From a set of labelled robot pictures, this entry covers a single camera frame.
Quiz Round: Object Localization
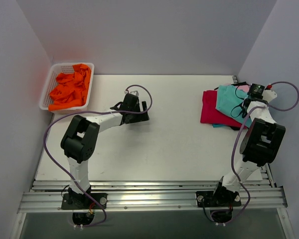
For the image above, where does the pink folded t-shirt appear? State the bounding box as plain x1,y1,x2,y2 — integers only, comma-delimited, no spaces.
236,85,250,93

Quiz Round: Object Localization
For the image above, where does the orange t-shirt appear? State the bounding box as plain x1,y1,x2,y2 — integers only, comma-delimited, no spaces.
48,64,92,111

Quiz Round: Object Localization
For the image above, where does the teal t-shirt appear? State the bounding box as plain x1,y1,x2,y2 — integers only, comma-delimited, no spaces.
212,124,226,128
215,85,252,124

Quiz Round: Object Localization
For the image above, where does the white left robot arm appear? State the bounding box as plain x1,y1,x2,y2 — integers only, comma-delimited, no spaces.
61,91,149,209

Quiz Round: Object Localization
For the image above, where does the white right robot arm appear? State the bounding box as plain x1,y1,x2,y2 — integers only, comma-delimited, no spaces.
211,84,286,206

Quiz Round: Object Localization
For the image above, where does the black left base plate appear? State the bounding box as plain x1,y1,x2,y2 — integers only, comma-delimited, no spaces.
61,192,107,210

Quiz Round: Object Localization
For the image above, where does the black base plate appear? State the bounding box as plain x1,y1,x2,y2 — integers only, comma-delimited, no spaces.
196,190,242,208
61,192,107,210

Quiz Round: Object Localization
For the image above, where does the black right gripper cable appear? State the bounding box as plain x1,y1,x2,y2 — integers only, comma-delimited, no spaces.
230,86,249,120

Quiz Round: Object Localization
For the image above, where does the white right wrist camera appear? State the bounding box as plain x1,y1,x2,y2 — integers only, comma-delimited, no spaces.
262,84,278,103

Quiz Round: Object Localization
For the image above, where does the teal folded t-shirt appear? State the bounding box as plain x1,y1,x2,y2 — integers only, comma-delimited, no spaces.
212,124,226,128

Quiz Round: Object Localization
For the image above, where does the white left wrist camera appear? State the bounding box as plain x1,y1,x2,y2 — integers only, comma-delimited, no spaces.
124,90,139,97

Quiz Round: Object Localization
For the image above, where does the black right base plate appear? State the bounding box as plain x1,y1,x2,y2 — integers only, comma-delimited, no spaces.
196,190,242,208

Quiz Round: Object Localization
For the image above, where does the white plastic basket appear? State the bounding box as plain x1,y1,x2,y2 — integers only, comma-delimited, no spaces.
39,63,94,114

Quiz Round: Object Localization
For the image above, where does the magenta folded t-shirt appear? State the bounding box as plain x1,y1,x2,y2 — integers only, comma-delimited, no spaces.
200,90,241,127

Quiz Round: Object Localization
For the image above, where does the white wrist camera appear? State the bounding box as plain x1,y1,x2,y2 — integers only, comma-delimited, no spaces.
124,90,139,97
262,84,278,103

